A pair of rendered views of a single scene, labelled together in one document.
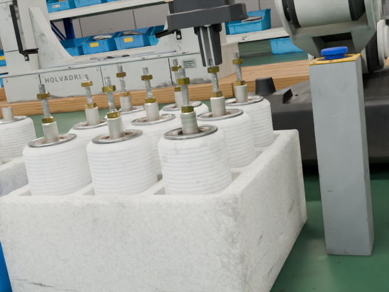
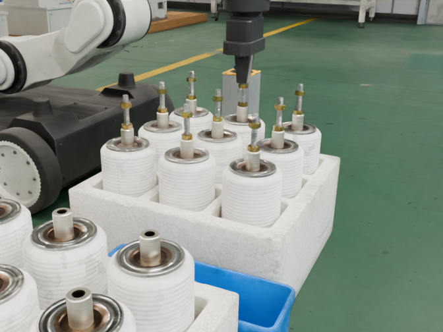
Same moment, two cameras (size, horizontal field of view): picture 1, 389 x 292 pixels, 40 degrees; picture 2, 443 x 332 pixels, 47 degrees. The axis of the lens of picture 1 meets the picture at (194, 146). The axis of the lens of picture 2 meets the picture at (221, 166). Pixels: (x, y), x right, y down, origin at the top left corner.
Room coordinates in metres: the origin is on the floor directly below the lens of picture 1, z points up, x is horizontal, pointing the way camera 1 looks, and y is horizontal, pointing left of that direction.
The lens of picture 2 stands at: (0.87, 0.97, 0.55)
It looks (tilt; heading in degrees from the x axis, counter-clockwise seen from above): 22 degrees down; 270
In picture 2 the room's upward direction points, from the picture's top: 1 degrees clockwise
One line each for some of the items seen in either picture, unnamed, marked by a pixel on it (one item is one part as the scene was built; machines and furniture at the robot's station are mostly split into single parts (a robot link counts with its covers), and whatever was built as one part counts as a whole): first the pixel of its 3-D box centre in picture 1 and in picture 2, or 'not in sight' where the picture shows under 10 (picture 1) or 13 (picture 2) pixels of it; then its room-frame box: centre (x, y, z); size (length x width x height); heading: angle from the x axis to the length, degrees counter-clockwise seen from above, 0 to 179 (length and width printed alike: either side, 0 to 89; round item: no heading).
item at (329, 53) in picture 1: (334, 54); not in sight; (0.83, -0.23, 0.32); 0.04 x 0.04 x 0.02
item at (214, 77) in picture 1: (215, 83); (242, 95); (0.83, -0.05, 0.30); 0.01 x 0.01 x 0.08
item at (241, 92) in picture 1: (241, 94); (191, 106); (0.94, -0.10, 0.26); 0.02 x 0.02 x 0.03
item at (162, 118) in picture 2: (180, 99); (162, 120); (0.98, 0.01, 0.26); 0.02 x 0.02 x 0.03
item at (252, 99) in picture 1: (242, 101); (191, 112); (0.94, -0.10, 0.25); 0.08 x 0.08 x 0.01
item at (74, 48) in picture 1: (76, 47); not in sight; (6.72, 1.27, 0.36); 0.50 x 0.38 x 0.21; 157
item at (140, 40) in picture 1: (138, 37); not in sight; (6.36, 0.47, 0.36); 0.50 x 0.38 x 0.21; 157
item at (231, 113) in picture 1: (219, 115); (242, 120); (0.83, -0.05, 0.25); 0.08 x 0.08 x 0.01
